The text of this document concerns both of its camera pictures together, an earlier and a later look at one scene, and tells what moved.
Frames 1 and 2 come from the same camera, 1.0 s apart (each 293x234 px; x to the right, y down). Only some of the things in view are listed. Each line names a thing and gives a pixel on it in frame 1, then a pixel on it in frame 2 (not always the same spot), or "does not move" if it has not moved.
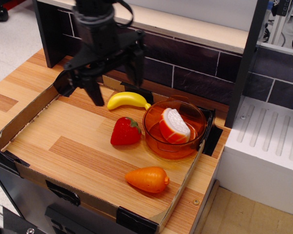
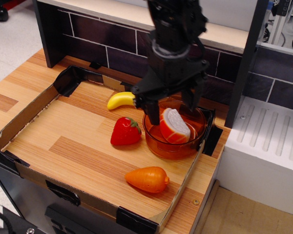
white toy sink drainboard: (262, 154) does not move
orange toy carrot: (151, 179) does not move
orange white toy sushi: (172, 126) does not move
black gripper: (105, 46) → (173, 67)
